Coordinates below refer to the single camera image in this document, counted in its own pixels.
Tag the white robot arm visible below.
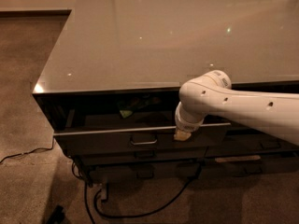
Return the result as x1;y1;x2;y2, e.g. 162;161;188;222
174;70;299;145

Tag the grey cabinet with glossy top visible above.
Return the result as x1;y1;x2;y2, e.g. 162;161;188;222
33;0;299;184

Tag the green snack bag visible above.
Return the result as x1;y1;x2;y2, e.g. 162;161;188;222
117;97;161;119

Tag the black object on floor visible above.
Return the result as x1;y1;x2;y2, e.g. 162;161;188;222
46;205;64;224

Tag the thick black floor cable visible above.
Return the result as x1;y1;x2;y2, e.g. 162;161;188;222
83;161;203;224

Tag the thin black floor cable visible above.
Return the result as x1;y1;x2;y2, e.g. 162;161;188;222
0;137;57;165

